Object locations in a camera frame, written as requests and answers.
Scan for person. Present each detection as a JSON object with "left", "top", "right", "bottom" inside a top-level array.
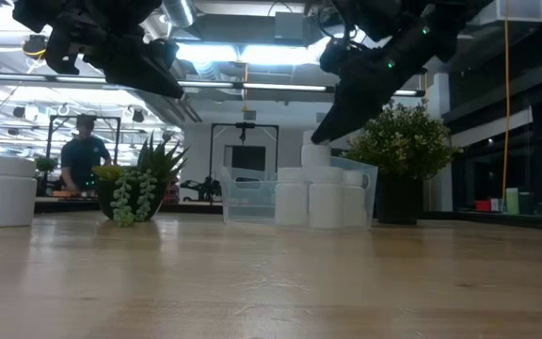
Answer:
[{"left": 59, "top": 114, "right": 113, "bottom": 193}]

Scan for bushy green plant black pot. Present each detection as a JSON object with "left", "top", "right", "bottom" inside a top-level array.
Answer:
[{"left": 341, "top": 97, "right": 464, "bottom": 226}]

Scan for long ceiling light bar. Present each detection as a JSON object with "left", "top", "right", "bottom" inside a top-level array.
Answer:
[{"left": 0, "top": 70, "right": 426, "bottom": 98}]

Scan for light green cup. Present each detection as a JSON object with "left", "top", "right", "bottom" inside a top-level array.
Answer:
[{"left": 505, "top": 187, "right": 520, "bottom": 216}]

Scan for small background potted plant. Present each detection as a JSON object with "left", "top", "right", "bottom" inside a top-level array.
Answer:
[{"left": 35, "top": 155, "right": 59, "bottom": 173}]

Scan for dark green cup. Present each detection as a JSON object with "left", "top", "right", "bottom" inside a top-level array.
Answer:
[{"left": 518, "top": 191, "right": 534, "bottom": 216}]

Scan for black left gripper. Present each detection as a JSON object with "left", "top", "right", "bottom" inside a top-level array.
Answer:
[{"left": 14, "top": 8, "right": 185, "bottom": 100}]

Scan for succulent plant in black pot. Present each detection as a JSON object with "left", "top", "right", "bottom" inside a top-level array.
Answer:
[{"left": 92, "top": 133, "right": 190, "bottom": 228}]

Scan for black frame rig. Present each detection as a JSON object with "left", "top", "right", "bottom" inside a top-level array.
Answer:
[
  {"left": 209, "top": 121, "right": 280, "bottom": 176},
  {"left": 46, "top": 114, "right": 122, "bottom": 164}
]

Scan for yellow cable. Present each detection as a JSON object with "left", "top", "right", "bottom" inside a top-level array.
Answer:
[{"left": 501, "top": 0, "right": 512, "bottom": 213}]

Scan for clear plastic basket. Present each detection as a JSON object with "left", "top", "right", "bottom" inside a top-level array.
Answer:
[{"left": 217, "top": 157, "right": 379, "bottom": 231}]

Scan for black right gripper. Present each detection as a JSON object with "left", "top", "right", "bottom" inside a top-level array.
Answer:
[{"left": 311, "top": 38, "right": 422, "bottom": 145}]

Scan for silver ventilation duct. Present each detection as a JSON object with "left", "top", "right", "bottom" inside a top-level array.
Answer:
[{"left": 160, "top": 0, "right": 196, "bottom": 28}]

